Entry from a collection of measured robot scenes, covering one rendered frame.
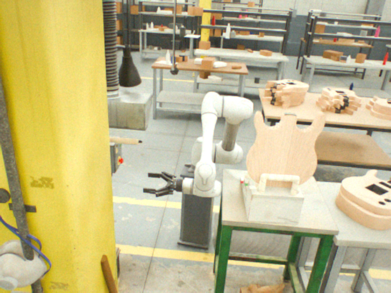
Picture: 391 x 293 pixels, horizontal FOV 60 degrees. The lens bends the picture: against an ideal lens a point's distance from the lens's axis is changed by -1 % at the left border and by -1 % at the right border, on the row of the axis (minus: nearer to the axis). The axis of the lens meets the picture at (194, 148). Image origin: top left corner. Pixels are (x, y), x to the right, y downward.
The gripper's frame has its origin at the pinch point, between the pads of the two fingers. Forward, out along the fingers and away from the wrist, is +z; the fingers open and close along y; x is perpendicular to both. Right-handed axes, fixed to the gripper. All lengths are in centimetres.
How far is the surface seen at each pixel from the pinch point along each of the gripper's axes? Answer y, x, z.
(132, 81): 17, 53, 10
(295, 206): -13, 4, -80
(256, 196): -13, 9, -59
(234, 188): 16, -12, -51
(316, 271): -21, -37, -100
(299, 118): 165, -39, -122
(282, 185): -8, 13, -72
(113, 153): 24.6, 0.4, 26.6
